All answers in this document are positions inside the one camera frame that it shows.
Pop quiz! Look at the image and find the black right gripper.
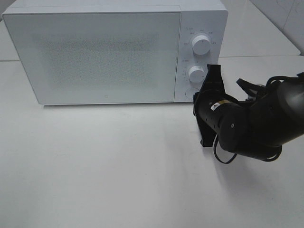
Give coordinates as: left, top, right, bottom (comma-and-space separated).
193, 64, 240, 147

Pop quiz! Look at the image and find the round white door button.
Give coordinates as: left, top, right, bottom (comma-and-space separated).
185, 87, 199, 100

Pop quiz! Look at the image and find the white round knob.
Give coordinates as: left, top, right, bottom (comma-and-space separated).
188, 66, 206, 83
191, 34, 210, 56

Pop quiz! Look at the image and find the white microwave door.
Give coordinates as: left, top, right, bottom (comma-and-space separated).
4, 12, 180, 105

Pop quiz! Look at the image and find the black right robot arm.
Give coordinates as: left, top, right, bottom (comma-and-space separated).
193, 65, 304, 162

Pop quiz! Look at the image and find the white microwave oven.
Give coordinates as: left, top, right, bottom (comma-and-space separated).
2, 0, 228, 104

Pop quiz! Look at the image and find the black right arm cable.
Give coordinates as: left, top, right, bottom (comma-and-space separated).
212, 76, 304, 164

